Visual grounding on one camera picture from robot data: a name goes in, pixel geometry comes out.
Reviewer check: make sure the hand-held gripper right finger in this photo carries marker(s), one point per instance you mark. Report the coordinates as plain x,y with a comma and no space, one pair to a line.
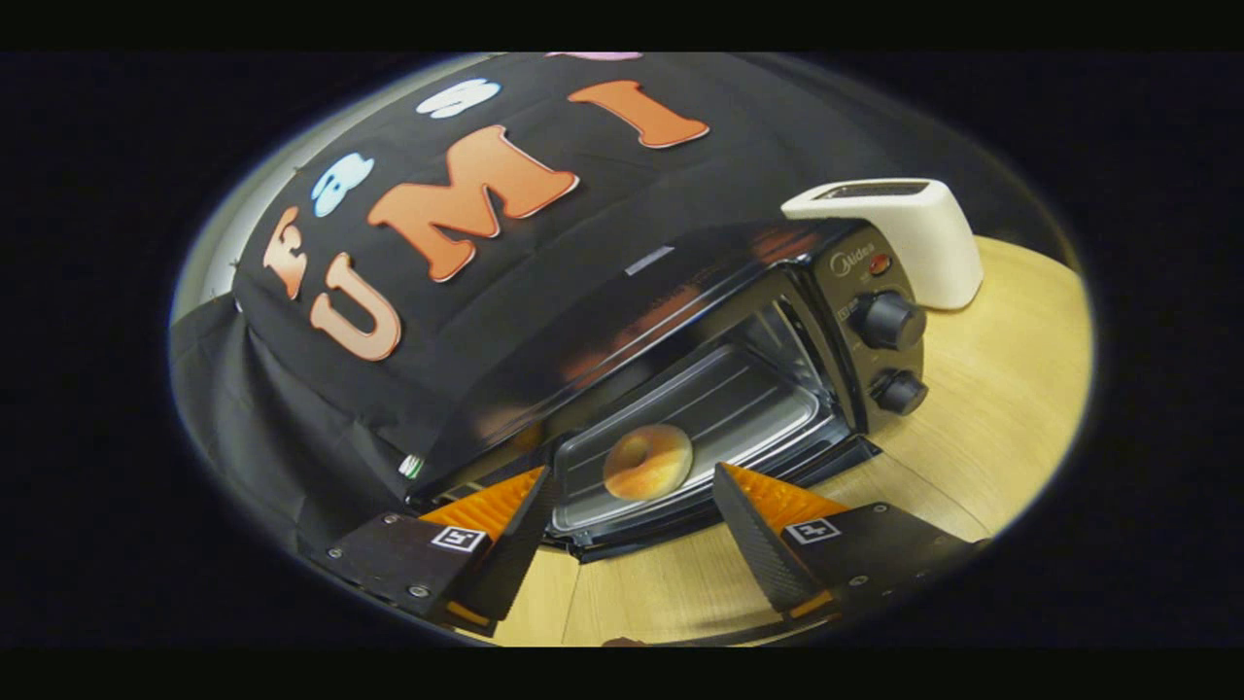
758,544

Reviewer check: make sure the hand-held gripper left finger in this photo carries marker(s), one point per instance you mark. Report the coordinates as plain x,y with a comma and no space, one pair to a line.
515,549

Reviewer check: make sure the black toaster oven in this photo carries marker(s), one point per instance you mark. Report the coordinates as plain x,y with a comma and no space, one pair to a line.
680,282

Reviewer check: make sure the white pop-up toaster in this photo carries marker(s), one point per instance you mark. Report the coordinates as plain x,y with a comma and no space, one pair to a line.
933,253

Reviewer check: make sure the glazed brown bagel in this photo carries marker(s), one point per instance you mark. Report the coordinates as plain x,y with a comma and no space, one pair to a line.
671,467

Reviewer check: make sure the green and white box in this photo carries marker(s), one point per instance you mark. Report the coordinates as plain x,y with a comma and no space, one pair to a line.
412,466

